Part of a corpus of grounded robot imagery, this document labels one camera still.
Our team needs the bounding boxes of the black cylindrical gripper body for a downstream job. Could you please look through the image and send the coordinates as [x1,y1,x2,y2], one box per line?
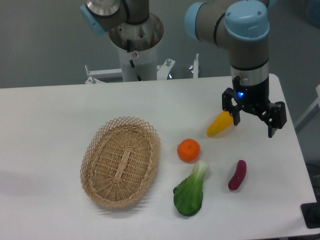
[230,75,270,116]

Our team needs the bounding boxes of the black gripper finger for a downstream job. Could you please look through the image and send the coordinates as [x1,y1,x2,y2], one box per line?
[222,87,241,126]
[257,101,287,138]

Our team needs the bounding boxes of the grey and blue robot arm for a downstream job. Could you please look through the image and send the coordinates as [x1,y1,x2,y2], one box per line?
[80,0,287,137]

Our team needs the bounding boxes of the purple sweet potato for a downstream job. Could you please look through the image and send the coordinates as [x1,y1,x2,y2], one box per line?
[228,159,247,191]

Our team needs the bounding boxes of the yellow corn cob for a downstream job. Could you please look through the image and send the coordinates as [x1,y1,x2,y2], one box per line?
[206,111,234,137]

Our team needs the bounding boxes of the orange tangerine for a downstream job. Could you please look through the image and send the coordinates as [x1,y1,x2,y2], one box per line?
[177,138,201,163]

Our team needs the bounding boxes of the black device at table edge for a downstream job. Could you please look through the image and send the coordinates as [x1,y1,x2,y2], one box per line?
[300,202,320,229]

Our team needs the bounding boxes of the green bok choy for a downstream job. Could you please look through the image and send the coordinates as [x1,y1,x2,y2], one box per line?
[173,160,209,217]

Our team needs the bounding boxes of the oval woven wicker basket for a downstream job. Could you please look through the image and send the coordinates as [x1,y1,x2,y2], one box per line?
[80,116,161,208]

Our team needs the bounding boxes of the white table leg frame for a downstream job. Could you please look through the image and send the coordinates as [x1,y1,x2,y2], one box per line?
[294,85,320,134]

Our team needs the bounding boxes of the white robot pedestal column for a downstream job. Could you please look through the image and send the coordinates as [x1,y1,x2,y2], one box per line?
[108,13,164,80]

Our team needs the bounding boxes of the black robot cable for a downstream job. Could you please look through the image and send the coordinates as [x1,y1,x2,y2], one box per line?
[126,39,143,82]

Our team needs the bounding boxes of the white metal base frame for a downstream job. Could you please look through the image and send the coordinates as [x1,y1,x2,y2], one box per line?
[84,52,202,85]

